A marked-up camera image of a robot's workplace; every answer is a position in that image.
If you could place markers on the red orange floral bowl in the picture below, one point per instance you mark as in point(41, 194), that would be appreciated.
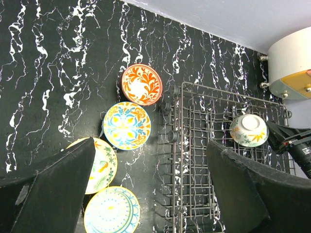
point(141, 84)

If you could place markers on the round white drawer cabinet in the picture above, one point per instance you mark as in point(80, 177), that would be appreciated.
point(289, 66)

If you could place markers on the orange star leaf bowl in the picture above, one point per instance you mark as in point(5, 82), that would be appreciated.
point(104, 168)

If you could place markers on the orange green leaf bowl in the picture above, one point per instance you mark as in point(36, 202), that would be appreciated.
point(249, 130)

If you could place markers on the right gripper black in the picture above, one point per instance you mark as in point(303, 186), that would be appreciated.
point(295, 141)

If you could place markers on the teal yellow sun bowl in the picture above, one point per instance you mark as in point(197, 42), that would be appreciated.
point(113, 210)

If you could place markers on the blue yellow floral bowl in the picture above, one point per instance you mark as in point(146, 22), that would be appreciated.
point(126, 125)

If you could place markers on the dark wire dish rack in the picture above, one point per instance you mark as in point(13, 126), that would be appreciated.
point(212, 183)

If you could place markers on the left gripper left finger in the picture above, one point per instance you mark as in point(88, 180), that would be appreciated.
point(47, 197)

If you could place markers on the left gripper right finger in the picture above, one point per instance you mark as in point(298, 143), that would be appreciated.
point(254, 198)

